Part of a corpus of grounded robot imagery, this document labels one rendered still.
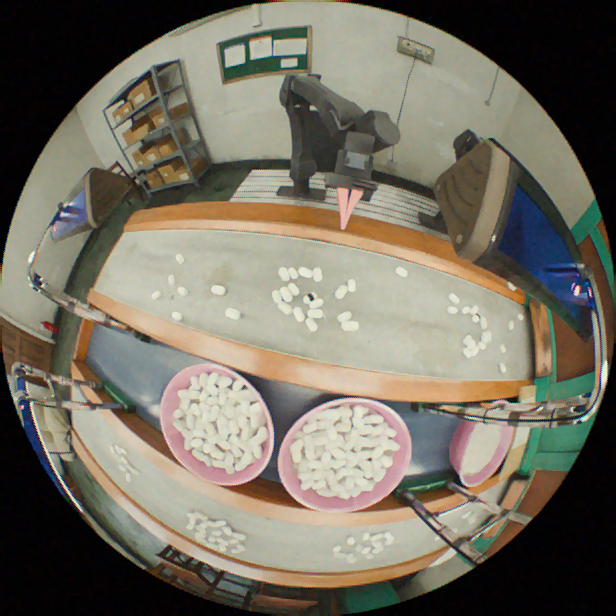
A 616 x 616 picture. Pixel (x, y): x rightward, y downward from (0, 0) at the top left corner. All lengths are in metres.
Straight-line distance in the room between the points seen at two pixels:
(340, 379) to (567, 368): 0.82
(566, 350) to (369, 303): 0.79
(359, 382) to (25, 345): 4.70
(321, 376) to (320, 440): 0.13
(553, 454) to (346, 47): 2.74
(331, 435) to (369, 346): 0.20
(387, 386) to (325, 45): 2.41
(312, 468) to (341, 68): 2.50
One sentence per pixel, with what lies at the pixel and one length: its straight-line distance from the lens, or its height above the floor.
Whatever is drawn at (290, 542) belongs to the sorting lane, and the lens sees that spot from 0.60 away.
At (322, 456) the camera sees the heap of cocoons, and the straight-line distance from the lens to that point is 0.42.
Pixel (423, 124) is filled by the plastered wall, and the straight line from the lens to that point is 2.36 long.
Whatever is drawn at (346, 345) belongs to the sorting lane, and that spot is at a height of 0.74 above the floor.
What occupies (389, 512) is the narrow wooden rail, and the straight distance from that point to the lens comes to 0.53.
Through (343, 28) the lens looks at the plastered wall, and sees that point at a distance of 2.34.
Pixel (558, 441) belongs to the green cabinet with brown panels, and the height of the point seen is 0.94.
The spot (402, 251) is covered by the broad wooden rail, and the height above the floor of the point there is 0.76.
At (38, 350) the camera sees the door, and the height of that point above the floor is 0.42.
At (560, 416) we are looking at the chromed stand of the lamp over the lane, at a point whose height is 1.04.
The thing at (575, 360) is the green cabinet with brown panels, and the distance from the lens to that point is 0.88.
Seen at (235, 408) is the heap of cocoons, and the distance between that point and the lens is 0.42.
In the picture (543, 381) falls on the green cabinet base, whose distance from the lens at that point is 0.91.
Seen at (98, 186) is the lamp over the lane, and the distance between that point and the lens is 0.30.
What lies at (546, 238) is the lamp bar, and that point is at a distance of 0.18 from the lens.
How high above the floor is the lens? 1.11
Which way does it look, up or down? 70 degrees down
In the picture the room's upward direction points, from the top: 1 degrees clockwise
